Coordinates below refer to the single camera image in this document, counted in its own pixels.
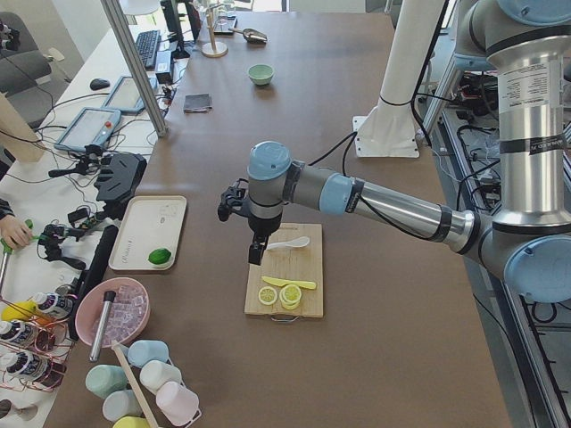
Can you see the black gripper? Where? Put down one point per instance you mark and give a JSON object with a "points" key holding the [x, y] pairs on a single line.
{"points": [[262, 226]]}

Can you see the light green bowl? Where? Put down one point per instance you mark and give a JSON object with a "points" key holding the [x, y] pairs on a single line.
{"points": [[261, 74]]}

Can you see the white ceramic spoon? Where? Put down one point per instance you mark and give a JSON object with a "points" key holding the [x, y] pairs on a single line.
{"points": [[299, 242]]}

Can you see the pink bowl of ice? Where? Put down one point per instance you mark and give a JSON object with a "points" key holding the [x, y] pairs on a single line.
{"points": [[130, 312]]}

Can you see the person's left hand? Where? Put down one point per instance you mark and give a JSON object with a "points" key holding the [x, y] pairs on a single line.
{"points": [[15, 232]]}

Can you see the bamboo cutting board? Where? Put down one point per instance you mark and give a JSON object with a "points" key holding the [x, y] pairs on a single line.
{"points": [[305, 264]]}

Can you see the yellow plastic knife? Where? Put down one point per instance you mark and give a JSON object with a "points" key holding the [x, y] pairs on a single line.
{"points": [[309, 285]]}

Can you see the green lime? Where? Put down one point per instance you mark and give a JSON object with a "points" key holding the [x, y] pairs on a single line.
{"points": [[159, 256]]}

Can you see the cream rabbit tray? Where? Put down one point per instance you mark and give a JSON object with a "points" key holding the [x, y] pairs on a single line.
{"points": [[150, 222]]}

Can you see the light blue cup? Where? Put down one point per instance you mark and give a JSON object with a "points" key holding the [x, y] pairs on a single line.
{"points": [[143, 351]]}

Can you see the steel muddler black tip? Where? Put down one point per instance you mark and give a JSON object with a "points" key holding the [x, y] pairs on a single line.
{"points": [[108, 299]]}

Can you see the white cup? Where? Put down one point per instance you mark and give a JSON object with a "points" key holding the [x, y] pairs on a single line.
{"points": [[155, 373]]}

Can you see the grey folded cloth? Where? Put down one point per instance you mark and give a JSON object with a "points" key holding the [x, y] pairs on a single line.
{"points": [[197, 103]]}

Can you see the pink cup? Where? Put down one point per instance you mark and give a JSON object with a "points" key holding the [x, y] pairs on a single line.
{"points": [[179, 404]]}

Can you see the mint green cup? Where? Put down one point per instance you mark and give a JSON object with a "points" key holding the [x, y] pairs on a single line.
{"points": [[103, 380]]}

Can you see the blue teach pendant far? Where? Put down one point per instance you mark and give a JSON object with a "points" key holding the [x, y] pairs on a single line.
{"points": [[125, 97]]}

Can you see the blue teach pendant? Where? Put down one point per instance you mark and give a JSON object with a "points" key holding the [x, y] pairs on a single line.
{"points": [[125, 97], [92, 126]]}

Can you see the blue teach pendant near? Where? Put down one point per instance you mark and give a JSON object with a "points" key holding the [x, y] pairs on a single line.
{"points": [[92, 126]]}

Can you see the wooden mug tree stand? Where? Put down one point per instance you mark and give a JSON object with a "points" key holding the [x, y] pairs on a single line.
{"points": [[213, 48]]}

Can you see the silver metal scoop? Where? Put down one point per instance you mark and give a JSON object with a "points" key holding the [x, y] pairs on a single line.
{"points": [[251, 36]]}

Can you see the black computer mouse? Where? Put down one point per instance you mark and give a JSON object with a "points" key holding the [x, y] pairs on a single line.
{"points": [[99, 83]]}

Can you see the black keyboard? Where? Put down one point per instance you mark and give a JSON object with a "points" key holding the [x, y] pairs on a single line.
{"points": [[147, 44]]}

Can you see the yellow lemon fruit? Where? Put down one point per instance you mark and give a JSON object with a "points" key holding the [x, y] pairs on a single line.
{"points": [[24, 311]]}

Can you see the lemon slice near handle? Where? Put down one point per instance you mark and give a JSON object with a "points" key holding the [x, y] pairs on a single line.
{"points": [[267, 295]]}

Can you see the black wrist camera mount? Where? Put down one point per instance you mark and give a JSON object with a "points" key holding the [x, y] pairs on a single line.
{"points": [[234, 201]]}

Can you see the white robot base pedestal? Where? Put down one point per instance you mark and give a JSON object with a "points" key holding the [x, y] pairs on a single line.
{"points": [[389, 130]]}

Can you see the aluminium frame post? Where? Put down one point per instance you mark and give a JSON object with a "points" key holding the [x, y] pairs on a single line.
{"points": [[121, 30]]}

